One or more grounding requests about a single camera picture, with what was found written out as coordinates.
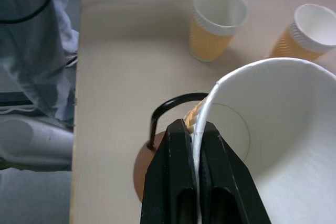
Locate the white shoe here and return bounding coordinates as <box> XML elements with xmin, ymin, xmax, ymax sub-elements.
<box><xmin>0</xmin><ymin>115</ymin><xmax>75</xmax><ymax>167</ymax></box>

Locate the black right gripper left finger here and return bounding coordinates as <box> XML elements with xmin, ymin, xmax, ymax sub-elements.
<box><xmin>140</xmin><ymin>119</ymin><xmax>201</xmax><ymax>224</ymax></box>

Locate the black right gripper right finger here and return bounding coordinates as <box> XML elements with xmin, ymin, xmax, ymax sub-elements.
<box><xmin>198</xmin><ymin>122</ymin><xmax>272</xmax><ymax>224</ymax></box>

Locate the orange ribbed paper cup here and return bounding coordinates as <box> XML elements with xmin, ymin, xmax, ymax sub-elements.
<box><xmin>268</xmin><ymin>3</ymin><xmax>336</xmax><ymax>61</ymax></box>
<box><xmin>183</xmin><ymin>58</ymin><xmax>336</xmax><ymax>224</ymax></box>
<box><xmin>188</xmin><ymin>0</ymin><xmax>249</xmax><ymax>63</ymax></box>

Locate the person in grey clothes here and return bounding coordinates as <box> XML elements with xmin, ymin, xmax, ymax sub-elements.
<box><xmin>0</xmin><ymin>0</ymin><xmax>79</xmax><ymax>130</ymax></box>

